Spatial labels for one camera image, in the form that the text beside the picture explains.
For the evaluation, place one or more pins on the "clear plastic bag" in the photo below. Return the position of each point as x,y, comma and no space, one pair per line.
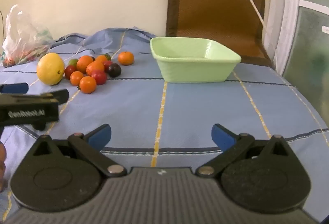
23,34

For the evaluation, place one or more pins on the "frosted green window pane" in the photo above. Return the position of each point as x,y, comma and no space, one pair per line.
312,59

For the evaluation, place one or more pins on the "person's left hand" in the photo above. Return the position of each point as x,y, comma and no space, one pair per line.
2,165

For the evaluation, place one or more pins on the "large yellow citrus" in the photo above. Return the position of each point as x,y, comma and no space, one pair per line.
50,68

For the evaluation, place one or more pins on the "blue checked bed sheet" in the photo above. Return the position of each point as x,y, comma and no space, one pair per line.
195,111

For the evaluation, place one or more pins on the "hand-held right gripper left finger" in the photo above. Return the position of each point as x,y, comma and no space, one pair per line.
100,135

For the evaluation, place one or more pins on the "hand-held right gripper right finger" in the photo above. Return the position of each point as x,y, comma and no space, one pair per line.
221,135

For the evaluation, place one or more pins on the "light green plastic basin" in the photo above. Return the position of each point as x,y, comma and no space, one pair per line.
195,70

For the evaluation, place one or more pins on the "green tomato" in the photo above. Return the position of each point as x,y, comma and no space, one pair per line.
73,61
108,56

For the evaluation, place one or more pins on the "dark purple tomato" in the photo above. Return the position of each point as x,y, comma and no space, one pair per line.
114,70

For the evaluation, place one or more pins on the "brown woven seat cushion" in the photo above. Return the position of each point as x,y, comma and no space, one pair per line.
213,8

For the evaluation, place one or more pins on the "white window frame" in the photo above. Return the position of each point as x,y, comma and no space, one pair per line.
285,8

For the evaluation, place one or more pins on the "red tomato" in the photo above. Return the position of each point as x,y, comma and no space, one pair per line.
99,77
68,72
108,64

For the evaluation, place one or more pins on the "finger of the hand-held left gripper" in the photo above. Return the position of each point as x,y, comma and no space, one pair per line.
14,88
62,96

